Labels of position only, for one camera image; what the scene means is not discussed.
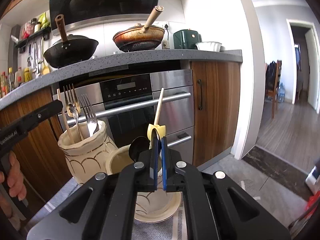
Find wooden chopstick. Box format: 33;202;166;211
153;88;164;126
56;88;75;144

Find cream floral ceramic utensil holder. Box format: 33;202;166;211
57;121;182;223

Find silver spoon ornate handle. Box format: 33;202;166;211
67;103;84;140

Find gold fork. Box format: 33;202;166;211
63;85;81;120

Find grey kitchen countertop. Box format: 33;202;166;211
1;49;243;110

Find person's left hand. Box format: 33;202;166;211
1;151;27;218

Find black spoon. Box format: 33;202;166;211
129;136;150;162

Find wooden cabinet door left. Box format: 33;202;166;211
1;87;72;215

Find wooden cabinet door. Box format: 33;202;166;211
1;87;72;215
191;61;240;166

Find condiment bottles on counter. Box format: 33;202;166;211
1;67;32;98

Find grey plaid cloth mat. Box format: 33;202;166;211
21;178;188;239

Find stainless steel oven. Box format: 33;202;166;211
52;68;195;165

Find wooden cabinet door right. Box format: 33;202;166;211
191;61;240;166

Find wooden chair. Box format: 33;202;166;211
265;60;282;119

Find white bowl on counter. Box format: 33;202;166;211
196;42;222;52

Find brown frying pan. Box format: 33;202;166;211
113;5;165;53

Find water bottle on floor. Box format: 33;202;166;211
277;83;285;103

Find black range hood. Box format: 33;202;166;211
49;0;163;30

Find white door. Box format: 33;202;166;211
305;28;319;113

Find black wok wooden handle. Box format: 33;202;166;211
43;14;99;68

